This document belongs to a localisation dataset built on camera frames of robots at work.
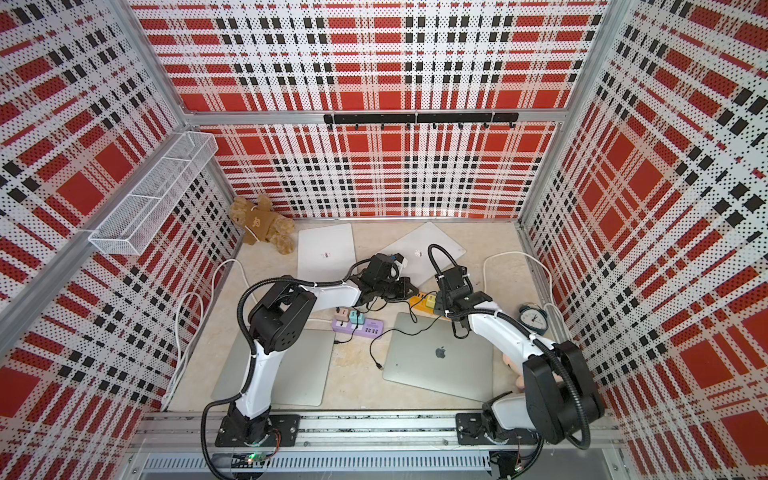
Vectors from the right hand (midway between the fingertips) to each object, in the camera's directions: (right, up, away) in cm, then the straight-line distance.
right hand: (451, 303), depth 89 cm
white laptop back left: (-43, +14, +19) cm, 49 cm away
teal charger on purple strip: (-28, -4, -3) cm, 29 cm away
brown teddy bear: (-69, +26, +21) cm, 77 cm away
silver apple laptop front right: (-9, -14, -3) cm, 16 cm away
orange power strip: (-10, +1, -4) cm, 11 cm away
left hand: (-8, +3, +7) cm, 11 cm away
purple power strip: (-24, -8, 0) cm, 25 cm away
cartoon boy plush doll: (+15, -20, -6) cm, 26 cm away
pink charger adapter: (-33, -3, -2) cm, 33 cm away
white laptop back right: (-10, +17, +24) cm, 31 cm away
